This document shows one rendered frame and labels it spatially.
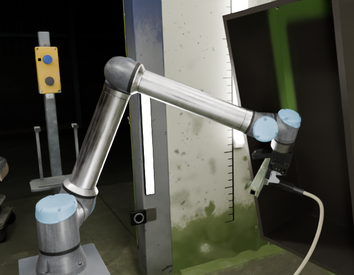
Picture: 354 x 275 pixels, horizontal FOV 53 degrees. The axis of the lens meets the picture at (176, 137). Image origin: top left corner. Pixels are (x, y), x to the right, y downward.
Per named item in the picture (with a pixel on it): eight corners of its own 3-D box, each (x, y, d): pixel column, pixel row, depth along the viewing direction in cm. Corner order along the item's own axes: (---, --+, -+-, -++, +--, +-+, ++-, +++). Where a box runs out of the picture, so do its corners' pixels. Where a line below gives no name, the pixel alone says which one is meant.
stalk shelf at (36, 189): (84, 174, 223) (83, 172, 223) (91, 183, 203) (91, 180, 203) (31, 181, 210) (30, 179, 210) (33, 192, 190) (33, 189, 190)
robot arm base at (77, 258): (37, 286, 126) (35, 259, 124) (34, 262, 143) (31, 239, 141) (91, 272, 134) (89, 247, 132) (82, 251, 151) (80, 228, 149)
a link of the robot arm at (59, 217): (31, 252, 130) (26, 207, 127) (50, 233, 146) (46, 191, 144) (72, 252, 129) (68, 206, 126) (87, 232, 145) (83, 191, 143)
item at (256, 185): (298, 206, 146) (245, 185, 154) (295, 214, 149) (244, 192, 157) (321, 144, 181) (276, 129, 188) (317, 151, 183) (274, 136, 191)
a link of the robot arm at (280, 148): (270, 141, 145) (276, 129, 151) (268, 150, 148) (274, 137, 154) (292, 148, 142) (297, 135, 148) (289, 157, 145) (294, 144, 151)
